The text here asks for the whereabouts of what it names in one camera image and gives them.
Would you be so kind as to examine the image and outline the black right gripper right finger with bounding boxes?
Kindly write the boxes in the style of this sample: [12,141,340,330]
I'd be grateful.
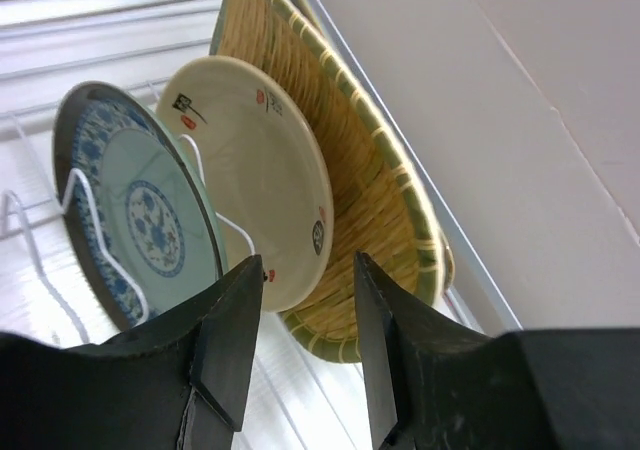
[353,252,639,449]

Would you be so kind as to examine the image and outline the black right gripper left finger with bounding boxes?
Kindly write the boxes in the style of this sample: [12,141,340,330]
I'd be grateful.
[1,255,263,449]

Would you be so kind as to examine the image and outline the blue white patterned bowl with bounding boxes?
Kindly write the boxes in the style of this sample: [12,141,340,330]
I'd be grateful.
[52,81,229,331]

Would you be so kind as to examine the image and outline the green-rimmed bamboo tray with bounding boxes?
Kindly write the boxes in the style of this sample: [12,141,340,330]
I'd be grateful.
[210,0,455,364]

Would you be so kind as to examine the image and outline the cream floral round plate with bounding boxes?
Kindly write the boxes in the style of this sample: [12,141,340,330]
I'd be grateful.
[155,56,334,312]

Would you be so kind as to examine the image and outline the white wire dish rack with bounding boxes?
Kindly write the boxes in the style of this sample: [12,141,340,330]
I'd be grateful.
[0,0,524,450]

